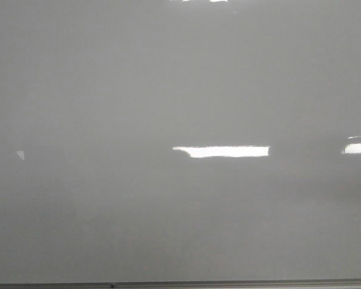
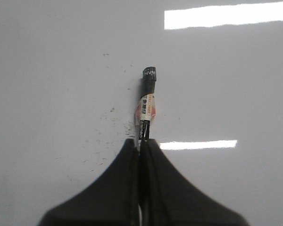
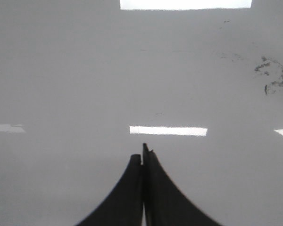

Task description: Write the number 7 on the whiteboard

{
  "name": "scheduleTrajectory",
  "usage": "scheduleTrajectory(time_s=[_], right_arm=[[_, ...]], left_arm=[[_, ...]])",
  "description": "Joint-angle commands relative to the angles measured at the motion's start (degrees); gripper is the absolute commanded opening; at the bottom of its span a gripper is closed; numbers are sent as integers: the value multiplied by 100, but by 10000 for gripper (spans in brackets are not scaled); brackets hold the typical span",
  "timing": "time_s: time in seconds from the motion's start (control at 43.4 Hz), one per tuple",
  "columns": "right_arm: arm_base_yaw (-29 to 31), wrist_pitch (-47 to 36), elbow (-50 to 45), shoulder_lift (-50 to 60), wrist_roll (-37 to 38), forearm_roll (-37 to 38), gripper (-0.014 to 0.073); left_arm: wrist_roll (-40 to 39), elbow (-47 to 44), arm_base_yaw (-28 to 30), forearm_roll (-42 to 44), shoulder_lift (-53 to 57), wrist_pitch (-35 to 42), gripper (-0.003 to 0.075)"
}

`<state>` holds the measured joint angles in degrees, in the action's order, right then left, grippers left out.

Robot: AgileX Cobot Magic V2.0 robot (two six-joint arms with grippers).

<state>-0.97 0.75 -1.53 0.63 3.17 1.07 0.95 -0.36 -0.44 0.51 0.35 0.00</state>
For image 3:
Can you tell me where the white whiteboard with grey frame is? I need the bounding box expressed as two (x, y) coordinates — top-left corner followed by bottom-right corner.
(0, 0), (283, 226)

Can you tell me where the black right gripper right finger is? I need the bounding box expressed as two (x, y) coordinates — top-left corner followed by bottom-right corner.
(142, 143), (220, 226)

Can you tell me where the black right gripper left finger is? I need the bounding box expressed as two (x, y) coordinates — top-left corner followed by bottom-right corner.
(78, 154), (143, 226)

